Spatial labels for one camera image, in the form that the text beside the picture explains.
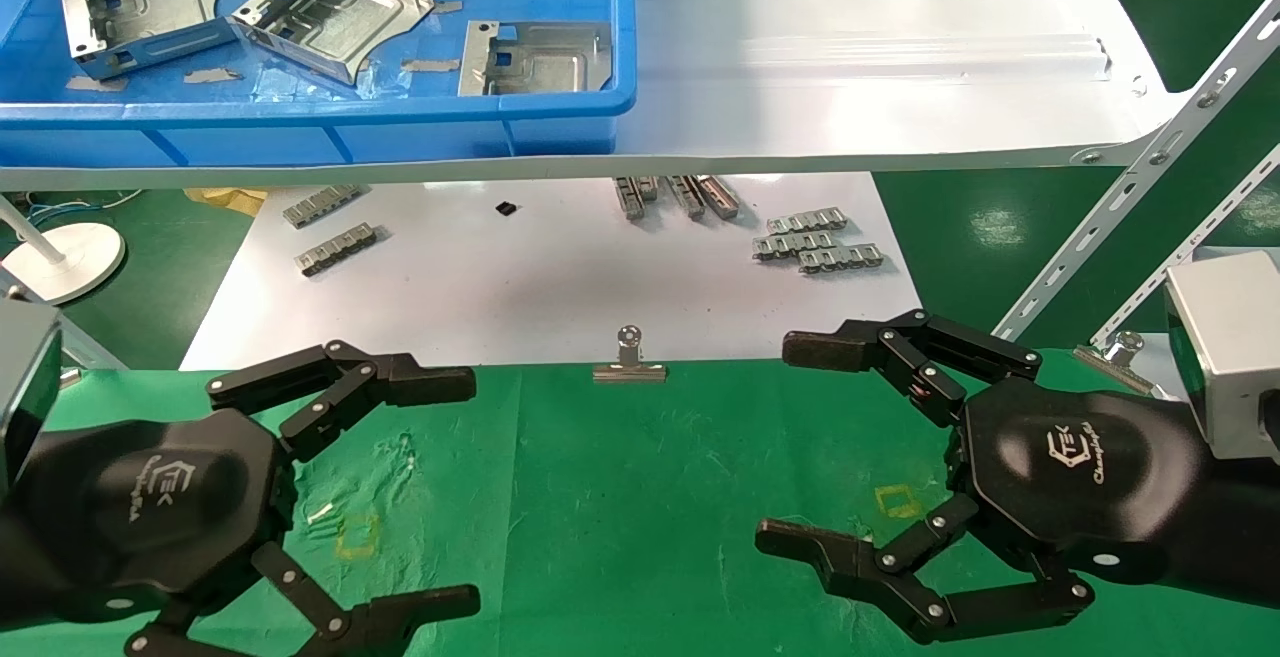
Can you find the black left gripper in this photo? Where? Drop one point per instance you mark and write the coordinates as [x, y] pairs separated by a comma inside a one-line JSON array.
[[150, 507]]

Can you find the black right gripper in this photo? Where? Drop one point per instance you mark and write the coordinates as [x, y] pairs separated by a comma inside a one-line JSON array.
[[1070, 467]]

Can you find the curved-edge sheet metal part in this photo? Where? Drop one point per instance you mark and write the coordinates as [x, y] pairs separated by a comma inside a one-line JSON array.
[[350, 32]]

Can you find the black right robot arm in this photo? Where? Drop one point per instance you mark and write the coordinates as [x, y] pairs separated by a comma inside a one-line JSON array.
[[1245, 527]]

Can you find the small white pin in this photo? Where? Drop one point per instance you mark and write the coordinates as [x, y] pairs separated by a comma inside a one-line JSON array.
[[320, 513]]

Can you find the green cloth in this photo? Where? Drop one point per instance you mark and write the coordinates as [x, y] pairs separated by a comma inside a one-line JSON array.
[[620, 497]]

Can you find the white lower board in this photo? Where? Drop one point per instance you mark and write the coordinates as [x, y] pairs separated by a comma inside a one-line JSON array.
[[550, 277]]

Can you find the yellow crumpled tape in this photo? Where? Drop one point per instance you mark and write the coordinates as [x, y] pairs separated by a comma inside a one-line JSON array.
[[225, 199]]

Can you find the white shelf board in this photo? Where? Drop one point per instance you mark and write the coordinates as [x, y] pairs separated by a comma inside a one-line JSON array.
[[850, 107]]

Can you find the blue plastic bin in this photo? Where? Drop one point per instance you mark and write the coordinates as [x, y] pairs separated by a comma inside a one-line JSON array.
[[400, 132]]

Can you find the white lamp stand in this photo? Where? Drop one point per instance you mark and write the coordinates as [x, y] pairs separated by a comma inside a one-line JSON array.
[[70, 259]]

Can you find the white slotted angle bar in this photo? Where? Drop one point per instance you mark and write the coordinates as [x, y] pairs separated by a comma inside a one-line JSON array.
[[1150, 165], [1200, 240]]

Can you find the grey tape piece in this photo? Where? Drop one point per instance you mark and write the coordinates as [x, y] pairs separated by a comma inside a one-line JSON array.
[[97, 84], [447, 7], [212, 76], [430, 65]]

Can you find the flat sheet metal part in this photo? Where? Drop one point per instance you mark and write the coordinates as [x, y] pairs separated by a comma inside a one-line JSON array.
[[545, 67]]

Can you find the grey metal rail piece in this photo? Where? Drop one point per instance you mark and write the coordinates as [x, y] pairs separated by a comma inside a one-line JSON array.
[[718, 196], [790, 245], [648, 187], [320, 206], [629, 199], [840, 258], [686, 197], [335, 249], [806, 221]]

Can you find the silver frame bar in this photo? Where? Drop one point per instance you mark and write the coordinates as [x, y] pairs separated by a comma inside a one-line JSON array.
[[95, 347]]

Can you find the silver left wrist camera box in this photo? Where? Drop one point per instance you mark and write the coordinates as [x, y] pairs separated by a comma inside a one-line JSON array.
[[22, 387]]

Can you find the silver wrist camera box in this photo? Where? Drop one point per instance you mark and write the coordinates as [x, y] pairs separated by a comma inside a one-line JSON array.
[[22, 387], [1235, 347]]

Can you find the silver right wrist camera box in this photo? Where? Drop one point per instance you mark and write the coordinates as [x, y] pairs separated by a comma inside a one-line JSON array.
[[1235, 347]]

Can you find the folded sheet metal bracket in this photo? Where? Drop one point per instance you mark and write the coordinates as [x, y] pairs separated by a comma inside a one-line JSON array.
[[170, 2]]

